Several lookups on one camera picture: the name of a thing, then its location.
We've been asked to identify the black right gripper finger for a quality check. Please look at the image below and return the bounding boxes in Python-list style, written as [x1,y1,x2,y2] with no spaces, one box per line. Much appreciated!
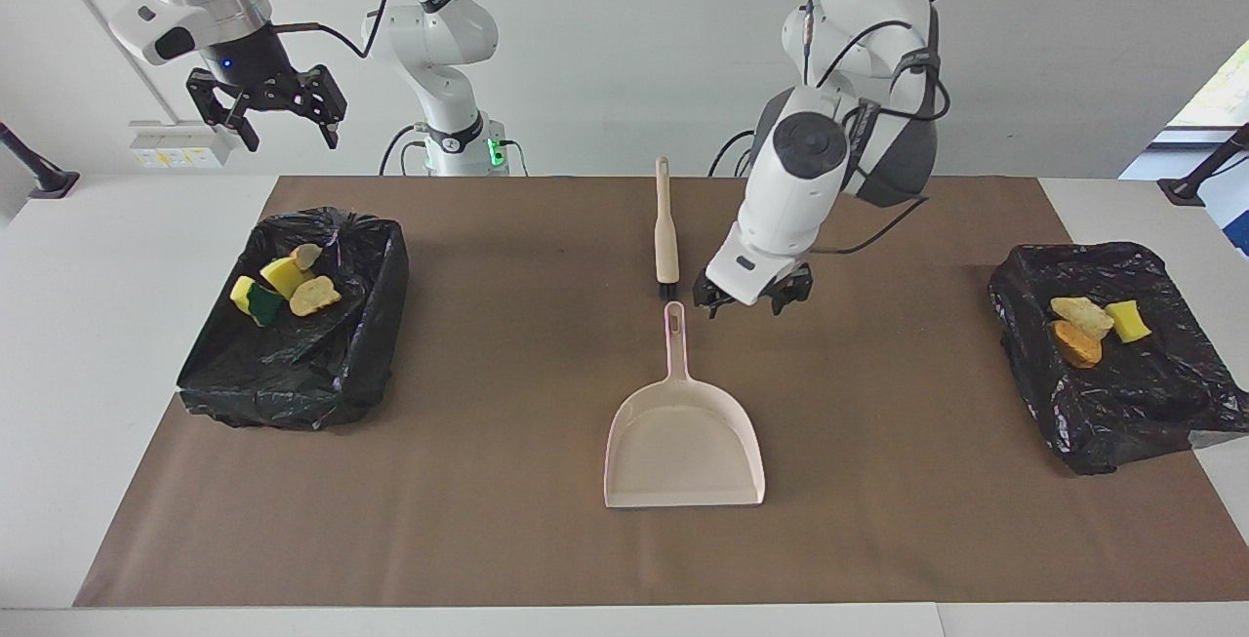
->
[185,69,261,153]
[298,64,348,150]

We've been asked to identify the beige hand brush black bristles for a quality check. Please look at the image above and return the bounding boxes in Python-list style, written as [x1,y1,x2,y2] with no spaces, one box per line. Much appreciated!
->
[653,156,682,302]

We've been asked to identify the beige plastic dustpan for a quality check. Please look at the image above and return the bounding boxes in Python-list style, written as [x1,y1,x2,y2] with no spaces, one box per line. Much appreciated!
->
[603,301,767,509]

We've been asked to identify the notched yellow sponge piece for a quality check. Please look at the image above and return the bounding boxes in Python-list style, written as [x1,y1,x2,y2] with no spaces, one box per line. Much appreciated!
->
[260,257,315,300]

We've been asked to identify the green topped yellow sponge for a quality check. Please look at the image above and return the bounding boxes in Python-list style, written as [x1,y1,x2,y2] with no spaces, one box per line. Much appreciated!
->
[229,275,285,329]

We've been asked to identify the pale sliced bread toy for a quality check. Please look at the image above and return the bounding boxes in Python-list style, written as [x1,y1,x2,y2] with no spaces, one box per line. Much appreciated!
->
[289,276,343,318]

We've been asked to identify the brown oblong bread toy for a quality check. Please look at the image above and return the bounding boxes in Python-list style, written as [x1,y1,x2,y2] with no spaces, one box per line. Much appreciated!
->
[1051,321,1104,370]

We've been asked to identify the small yellow green sponge piece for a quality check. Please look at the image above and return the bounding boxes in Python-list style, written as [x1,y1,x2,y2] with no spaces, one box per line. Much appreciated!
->
[1106,299,1153,344]

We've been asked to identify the bin lined with black bag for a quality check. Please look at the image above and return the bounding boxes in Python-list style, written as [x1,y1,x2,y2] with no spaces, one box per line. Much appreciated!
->
[987,242,1249,476]
[177,207,410,431]

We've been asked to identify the brown paper table mat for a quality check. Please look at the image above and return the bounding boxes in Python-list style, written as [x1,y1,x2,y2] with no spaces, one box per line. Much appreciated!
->
[73,176,1249,608]

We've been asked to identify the bright window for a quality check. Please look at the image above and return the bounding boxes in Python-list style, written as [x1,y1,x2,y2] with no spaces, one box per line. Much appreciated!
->
[1166,37,1249,131]

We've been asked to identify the white wall socket box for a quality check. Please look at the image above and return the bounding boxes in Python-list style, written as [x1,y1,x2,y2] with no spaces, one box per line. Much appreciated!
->
[129,120,233,169]

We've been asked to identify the black right arm base cable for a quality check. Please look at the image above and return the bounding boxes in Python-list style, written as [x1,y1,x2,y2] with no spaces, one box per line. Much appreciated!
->
[379,123,530,177]

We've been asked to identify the black arm base cable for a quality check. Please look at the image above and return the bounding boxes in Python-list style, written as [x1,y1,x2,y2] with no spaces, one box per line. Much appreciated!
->
[379,123,530,177]
[709,129,758,178]

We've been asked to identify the black left arm gripper cable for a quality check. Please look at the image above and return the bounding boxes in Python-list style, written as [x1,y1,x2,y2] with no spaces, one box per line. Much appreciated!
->
[800,0,952,257]

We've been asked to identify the black left arm base cable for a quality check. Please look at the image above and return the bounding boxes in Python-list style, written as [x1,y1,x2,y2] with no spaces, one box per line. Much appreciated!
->
[709,129,758,178]

